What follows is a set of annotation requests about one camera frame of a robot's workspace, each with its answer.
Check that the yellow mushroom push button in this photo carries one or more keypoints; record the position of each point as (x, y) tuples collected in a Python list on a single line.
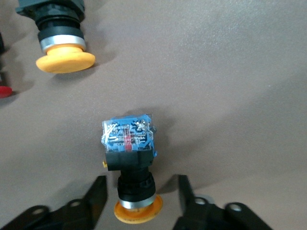
[(64, 60), (129, 163)]

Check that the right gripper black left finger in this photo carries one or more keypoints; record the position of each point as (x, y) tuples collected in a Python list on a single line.
[(93, 201)]

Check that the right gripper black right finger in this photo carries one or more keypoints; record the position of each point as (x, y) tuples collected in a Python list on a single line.
[(189, 210)]

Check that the brown table cover mat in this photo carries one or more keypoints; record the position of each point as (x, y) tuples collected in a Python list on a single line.
[(216, 95)]

